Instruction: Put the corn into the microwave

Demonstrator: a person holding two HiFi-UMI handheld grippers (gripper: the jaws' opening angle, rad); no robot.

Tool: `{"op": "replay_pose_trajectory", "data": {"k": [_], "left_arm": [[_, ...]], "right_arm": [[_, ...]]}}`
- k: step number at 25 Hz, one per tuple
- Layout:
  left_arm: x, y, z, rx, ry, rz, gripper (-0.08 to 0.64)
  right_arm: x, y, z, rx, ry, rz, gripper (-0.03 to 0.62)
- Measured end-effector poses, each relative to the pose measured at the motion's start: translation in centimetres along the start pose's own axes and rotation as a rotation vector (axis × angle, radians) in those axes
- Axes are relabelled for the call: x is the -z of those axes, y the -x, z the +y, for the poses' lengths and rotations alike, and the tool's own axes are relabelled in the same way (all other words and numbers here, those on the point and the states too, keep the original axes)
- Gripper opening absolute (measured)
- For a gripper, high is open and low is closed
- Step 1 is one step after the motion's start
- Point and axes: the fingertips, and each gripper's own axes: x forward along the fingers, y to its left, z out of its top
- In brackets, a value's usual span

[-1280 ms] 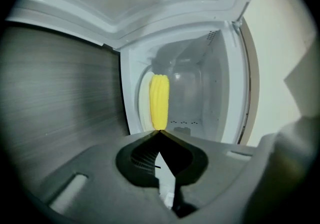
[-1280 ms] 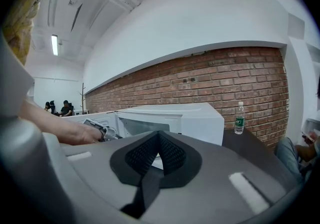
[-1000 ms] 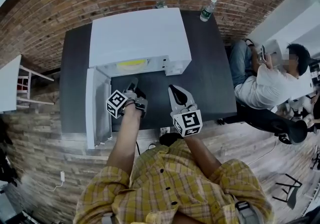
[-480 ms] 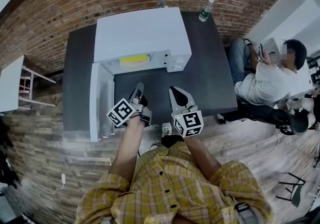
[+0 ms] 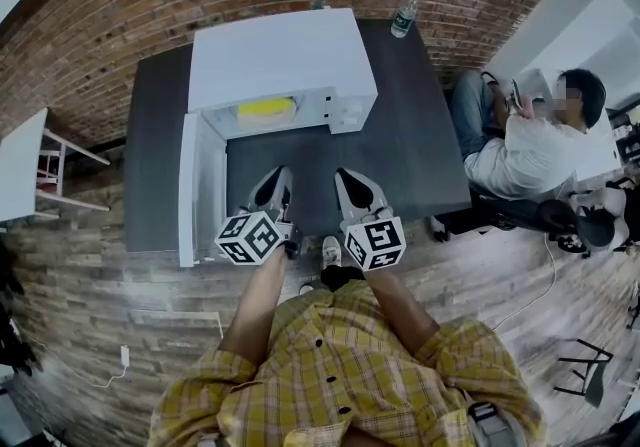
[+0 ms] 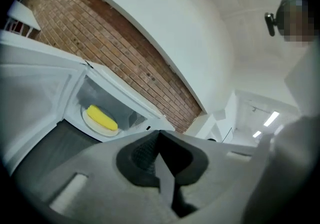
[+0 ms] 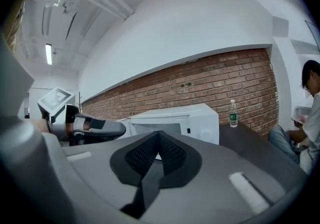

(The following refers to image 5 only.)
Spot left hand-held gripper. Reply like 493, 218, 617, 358
214, 165, 304, 267

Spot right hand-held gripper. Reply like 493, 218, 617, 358
333, 167, 407, 273

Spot yellow corn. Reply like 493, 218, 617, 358
236, 95, 297, 129

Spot white microwave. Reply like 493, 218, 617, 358
178, 7, 378, 269

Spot person's left forearm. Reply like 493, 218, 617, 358
218, 245, 290, 367

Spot person's right forearm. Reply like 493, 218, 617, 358
361, 266, 442, 362

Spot black trouser leg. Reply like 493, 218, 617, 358
319, 263, 367, 292

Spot black office chair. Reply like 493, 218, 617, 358
428, 182, 581, 244

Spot yellow plaid shirt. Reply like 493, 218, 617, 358
148, 278, 547, 447

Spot green label water bottle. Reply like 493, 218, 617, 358
390, 0, 422, 40

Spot black and white swivel chair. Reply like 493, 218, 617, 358
558, 178, 632, 257

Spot white side table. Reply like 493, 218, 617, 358
0, 107, 50, 232

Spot black metal stool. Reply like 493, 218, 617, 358
552, 336, 616, 409

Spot black equipment pile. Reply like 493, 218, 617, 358
0, 238, 34, 378

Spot white floor cable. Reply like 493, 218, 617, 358
491, 228, 559, 332

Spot white adapter cable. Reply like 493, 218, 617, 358
29, 337, 129, 389

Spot grey shoulder strap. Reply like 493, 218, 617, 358
465, 399, 517, 447

